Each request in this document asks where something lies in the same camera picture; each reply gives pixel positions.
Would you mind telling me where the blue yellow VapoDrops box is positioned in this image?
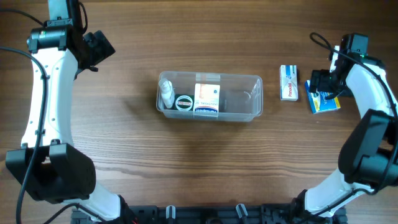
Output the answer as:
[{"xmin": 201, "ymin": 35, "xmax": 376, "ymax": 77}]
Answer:
[{"xmin": 305, "ymin": 80, "xmax": 340, "ymax": 114}]

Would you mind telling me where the white Panadol box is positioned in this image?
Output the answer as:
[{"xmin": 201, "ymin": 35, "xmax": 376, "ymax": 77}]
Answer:
[{"xmin": 279, "ymin": 65, "xmax": 299, "ymax": 101}]

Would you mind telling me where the white spray bottle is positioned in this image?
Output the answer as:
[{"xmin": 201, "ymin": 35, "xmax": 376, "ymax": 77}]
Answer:
[{"xmin": 159, "ymin": 78, "xmax": 175, "ymax": 109}]

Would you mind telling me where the green round-logo packet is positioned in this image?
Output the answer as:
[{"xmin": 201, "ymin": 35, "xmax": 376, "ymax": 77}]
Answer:
[{"xmin": 173, "ymin": 94, "xmax": 194, "ymax": 111}]

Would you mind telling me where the white orange medicine box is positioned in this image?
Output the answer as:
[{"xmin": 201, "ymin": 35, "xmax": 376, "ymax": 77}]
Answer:
[{"xmin": 193, "ymin": 83, "xmax": 220, "ymax": 116}]

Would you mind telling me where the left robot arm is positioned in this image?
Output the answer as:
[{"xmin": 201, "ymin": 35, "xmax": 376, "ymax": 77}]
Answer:
[{"xmin": 6, "ymin": 0, "xmax": 128, "ymax": 223}]

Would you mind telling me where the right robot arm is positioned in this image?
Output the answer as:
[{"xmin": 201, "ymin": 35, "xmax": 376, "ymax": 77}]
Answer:
[{"xmin": 287, "ymin": 32, "xmax": 397, "ymax": 223}]

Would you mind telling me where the clear plastic container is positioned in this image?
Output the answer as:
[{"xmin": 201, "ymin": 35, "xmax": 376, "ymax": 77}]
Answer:
[{"xmin": 156, "ymin": 71, "xmax": 264, "ymax": 122}]

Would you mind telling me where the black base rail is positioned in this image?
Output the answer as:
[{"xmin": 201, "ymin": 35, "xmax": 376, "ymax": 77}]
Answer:
[{"xmin": 70, "ymin": 203, "xmax": 346, "ymax": 224}]

